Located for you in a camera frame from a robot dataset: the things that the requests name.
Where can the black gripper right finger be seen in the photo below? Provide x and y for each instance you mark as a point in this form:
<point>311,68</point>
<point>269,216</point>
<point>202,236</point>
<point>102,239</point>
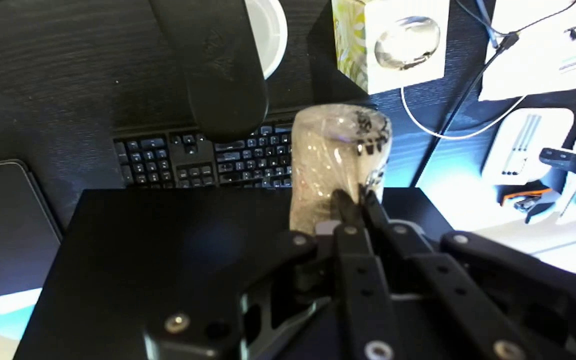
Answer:
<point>504,305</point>

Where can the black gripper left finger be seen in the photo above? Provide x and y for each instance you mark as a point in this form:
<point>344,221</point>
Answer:
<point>347,287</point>

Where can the plastic brown object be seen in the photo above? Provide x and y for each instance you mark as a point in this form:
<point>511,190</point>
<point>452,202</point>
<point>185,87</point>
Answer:
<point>336,146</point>

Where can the white box on desk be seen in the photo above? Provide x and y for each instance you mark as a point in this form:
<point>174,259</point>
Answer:
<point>512,159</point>

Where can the yellow patterned tissue box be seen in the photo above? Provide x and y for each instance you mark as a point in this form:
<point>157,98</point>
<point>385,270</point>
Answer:
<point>389,44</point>

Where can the black keyboard blue backlight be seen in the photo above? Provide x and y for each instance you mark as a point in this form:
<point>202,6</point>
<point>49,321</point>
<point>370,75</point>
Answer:
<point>187,159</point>

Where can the white papers with glasses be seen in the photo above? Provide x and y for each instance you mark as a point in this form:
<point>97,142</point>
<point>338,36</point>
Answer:
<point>544,55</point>

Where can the black monitor stand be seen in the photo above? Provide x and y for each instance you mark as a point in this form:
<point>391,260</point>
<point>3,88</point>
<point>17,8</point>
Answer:
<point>214,44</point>

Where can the white wipes canister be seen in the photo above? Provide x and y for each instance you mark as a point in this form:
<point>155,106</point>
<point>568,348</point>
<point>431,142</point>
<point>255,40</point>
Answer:
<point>271,33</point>

